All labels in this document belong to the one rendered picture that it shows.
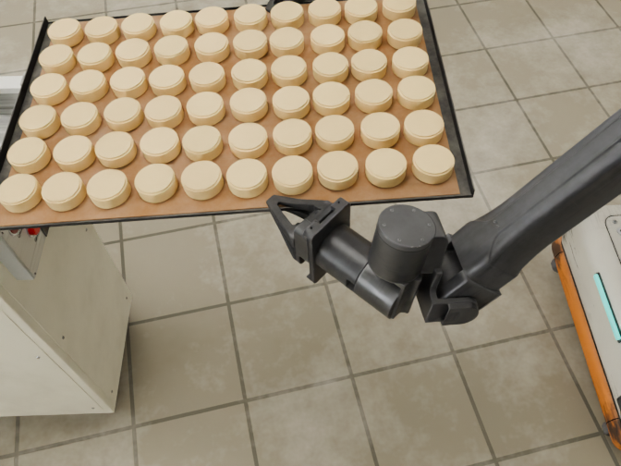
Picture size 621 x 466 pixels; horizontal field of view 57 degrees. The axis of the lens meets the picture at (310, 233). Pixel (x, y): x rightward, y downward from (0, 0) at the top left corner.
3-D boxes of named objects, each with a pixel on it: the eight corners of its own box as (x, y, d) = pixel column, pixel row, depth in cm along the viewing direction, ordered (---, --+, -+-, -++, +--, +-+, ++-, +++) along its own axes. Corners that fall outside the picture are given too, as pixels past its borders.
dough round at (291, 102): (266, 107, 79) (264, 96, 78) (295, 90, 81) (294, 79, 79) (287, 128, 77) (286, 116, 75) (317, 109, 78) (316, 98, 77)
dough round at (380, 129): (371, 155, 73) (371, 144, 72) (354, 129, 76) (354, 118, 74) (406, 141, 74) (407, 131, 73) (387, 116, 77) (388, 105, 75)
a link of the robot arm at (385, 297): (391, 333, 63) (420, 303, 66) (405, 296, 58) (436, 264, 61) (342, 296, 65) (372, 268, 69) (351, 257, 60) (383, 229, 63)
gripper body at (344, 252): (302, 275, 70) (349, 312, 67) (298, 228, 62) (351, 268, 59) (337, 242, 73) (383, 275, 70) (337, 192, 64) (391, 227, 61)
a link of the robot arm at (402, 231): (474, 324, 63) (450, 263, 69) (511, 257, 55) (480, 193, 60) (369, 332, 61) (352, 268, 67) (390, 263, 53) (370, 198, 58)
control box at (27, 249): (15, 280, 98) (-25, 236, 86) (45, 170, 111) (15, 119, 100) (37, 280, 98) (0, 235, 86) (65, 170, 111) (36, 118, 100)
